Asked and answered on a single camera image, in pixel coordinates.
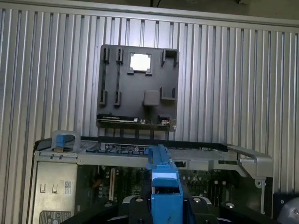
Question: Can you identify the silver case handle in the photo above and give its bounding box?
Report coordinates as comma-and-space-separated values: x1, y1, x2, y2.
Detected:
227, 145, 274, 181

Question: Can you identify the dark green motherboard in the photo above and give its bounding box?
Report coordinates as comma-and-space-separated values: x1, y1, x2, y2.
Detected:
77, 164, 273, 216

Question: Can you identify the grey rounded robot joint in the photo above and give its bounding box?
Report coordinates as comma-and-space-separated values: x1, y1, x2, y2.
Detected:
276, 198, 299, 224

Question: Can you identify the black parts rack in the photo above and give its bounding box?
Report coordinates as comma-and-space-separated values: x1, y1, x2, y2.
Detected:
96, 44, 180, 134

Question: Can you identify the silver CPU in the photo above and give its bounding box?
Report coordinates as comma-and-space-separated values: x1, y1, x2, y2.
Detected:
129, 53, 151, 71

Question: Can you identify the white expansion slot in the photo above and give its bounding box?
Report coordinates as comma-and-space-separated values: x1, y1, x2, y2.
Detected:
109, 168, 115, 202

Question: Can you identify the black graphics card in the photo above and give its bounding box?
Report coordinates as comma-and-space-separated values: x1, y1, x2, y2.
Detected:
96, 113, 177, 132

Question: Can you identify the blue latch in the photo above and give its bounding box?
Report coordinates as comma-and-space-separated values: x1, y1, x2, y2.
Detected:
57, 134, 74, 149

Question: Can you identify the black mount block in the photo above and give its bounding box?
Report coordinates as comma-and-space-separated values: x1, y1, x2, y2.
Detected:
271, 192, 299, 214

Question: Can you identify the black square socket cover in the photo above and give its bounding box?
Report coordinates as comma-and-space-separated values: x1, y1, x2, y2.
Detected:
142, 90, 160, 107

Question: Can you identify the open PC case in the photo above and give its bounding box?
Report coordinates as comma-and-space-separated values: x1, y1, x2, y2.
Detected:
32, 136, 274, 224

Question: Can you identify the silver power supply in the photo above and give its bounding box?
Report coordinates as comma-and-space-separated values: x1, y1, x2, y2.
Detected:
34, 161, 78, 224

